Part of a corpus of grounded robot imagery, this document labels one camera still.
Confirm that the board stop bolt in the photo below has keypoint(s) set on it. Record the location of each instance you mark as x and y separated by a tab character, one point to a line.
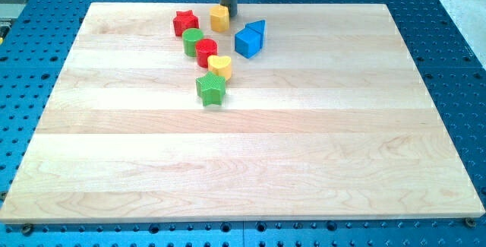
470	222
27	229

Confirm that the light wooden board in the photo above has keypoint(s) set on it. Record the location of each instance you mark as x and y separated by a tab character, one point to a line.
330	120

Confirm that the right board stop bolt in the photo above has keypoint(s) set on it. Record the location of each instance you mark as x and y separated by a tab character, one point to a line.
470	222

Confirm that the yellow heart block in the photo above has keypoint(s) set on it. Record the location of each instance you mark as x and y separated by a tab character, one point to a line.
220	65

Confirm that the red star block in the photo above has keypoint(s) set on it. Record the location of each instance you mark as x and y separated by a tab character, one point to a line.
183	21

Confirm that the blue cube block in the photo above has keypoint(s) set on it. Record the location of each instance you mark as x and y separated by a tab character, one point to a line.
248	42

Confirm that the left board stop bolt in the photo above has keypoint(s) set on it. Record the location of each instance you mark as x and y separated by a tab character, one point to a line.
27	229

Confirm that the yellow hexagon block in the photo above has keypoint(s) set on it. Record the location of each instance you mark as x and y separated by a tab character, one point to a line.
219	18

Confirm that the blue triangle block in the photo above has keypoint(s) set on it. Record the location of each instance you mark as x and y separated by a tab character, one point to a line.
259	27

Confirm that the red cylinder block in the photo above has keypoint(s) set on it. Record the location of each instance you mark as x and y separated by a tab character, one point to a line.
204	49

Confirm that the green cylinder block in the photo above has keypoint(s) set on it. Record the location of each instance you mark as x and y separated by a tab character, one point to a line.
190	37

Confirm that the green star block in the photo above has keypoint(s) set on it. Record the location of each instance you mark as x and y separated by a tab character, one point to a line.
211	88

